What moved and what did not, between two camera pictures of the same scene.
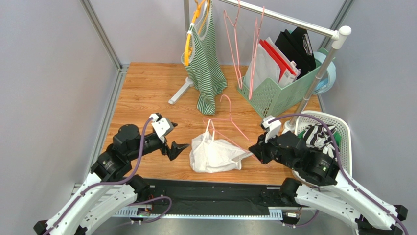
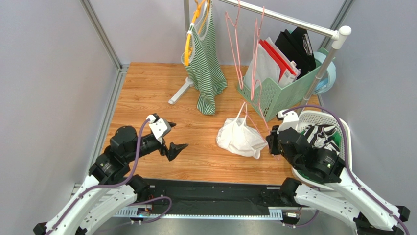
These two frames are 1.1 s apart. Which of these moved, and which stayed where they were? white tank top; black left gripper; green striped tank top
Moved: white tank top
Stayed: black left gripper; green striped tank top
